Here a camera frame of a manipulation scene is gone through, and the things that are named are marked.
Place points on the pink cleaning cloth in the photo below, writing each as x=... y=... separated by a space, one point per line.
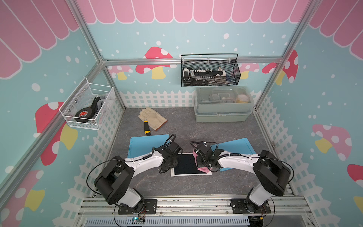
x=202 y=168

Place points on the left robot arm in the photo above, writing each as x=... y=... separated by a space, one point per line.
x=113 y=181

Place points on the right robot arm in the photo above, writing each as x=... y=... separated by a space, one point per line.
x=272 y=173

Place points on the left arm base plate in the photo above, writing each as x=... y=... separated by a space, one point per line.
x=147 y=206

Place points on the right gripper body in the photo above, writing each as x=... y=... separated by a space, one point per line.
x=202 y=163

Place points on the white drawing tablet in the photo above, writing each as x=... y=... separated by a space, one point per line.
x=187 y=167

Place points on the blue drawing tablet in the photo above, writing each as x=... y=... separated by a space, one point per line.
x=240 y=146
x=142 y=145

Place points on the beige work glove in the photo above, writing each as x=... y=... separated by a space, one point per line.
x=154 y=119

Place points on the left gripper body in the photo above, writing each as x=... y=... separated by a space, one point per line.
x=172 y=163

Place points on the black tape roll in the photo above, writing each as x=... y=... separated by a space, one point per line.
x=84 y=115

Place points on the green plastic storage box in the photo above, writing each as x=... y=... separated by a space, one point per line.
x=222 y=104

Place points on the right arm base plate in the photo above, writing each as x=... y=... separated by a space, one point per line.
x=240 y=206

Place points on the small green circuit board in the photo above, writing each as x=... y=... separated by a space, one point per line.
x=138 y=221

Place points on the blue front drawing tablet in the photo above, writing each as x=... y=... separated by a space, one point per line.
x=240 y=146

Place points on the black wire mesh basket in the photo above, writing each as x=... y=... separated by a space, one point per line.
x=227 y=62

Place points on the yellow black utility knife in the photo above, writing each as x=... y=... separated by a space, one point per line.
x=147 y=128

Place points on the white items in basket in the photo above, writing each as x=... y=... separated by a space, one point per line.
x=190 y=75

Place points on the clear wall bin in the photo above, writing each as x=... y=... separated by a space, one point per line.
x=98 y=97

